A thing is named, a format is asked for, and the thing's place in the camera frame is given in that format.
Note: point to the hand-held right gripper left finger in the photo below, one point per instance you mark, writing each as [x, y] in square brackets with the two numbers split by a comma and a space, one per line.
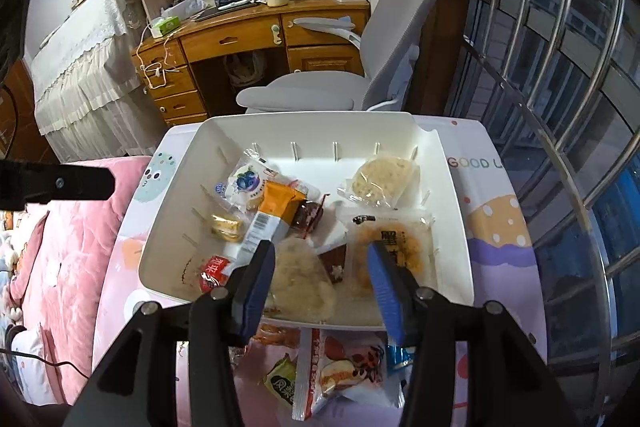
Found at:
[255, 292]

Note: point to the round pale cake packet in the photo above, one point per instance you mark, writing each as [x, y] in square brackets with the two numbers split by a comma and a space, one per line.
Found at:
[380, 179]

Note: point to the wooden desk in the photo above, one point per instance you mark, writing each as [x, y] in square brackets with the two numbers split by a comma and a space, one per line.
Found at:
[225, 39]

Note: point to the red white printed bread packet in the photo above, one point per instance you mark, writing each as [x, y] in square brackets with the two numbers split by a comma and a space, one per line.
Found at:
[345, 372]

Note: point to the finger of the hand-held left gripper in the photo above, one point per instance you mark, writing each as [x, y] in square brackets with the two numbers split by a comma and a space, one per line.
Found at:
[60, 182]

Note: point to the white orange wafer packet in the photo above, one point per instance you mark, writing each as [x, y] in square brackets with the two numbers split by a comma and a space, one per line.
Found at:
[275, 207]

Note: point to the black tablet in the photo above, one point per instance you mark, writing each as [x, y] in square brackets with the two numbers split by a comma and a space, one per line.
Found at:
[220, 13]

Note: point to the small blue snack packet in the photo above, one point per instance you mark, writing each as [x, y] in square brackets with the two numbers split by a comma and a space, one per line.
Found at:
[400, 356]

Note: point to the white plastic storage bin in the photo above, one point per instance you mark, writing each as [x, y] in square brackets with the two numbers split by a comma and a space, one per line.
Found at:
[320, 132]

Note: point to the clear bread roll packet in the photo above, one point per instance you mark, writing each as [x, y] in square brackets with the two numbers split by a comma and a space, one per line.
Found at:
[300, 277]

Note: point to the pink quilted blanket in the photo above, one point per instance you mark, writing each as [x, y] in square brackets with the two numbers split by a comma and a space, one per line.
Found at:
[65, 257]

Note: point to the small dark snack packet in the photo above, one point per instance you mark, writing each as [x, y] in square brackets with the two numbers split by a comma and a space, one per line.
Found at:
[335, 267]

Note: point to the bag under desk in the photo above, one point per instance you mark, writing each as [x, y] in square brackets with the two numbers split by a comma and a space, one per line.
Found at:
[245, 69]

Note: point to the small red snack packet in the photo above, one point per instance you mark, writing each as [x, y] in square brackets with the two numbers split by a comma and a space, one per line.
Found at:
[215, 274]

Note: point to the dark chocolate cake packet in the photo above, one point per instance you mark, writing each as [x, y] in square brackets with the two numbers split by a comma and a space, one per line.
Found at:
[305, 217]

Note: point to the small green snack packet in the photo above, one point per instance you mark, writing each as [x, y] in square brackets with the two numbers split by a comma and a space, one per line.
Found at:
[280, 382]

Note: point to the small orange snack packet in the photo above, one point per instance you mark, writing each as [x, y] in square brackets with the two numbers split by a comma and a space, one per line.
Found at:
[275, 336]

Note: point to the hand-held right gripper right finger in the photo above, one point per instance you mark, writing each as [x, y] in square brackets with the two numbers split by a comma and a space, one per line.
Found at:
[387, 299]

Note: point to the white blue round cake packet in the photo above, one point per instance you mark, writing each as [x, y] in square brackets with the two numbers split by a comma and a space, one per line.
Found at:
[247, 184]

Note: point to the small yellow biscuit packet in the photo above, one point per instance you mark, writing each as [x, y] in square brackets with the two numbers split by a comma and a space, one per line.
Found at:
[227, 227]

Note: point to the clear yellow pastry packet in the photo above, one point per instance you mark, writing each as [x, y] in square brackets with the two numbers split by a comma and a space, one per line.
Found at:
[400, 247]

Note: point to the green tissue pack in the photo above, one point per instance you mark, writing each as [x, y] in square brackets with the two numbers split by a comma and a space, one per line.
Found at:
[166, 27]

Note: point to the white lace cover cloth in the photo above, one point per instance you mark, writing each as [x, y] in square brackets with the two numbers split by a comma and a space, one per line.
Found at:
[85, 67]

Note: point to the grey office chair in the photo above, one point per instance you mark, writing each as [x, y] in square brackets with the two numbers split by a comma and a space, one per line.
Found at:
[395, 7]

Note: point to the metal window grille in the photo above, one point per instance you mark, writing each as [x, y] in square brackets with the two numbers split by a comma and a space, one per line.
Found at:
[606, 287]

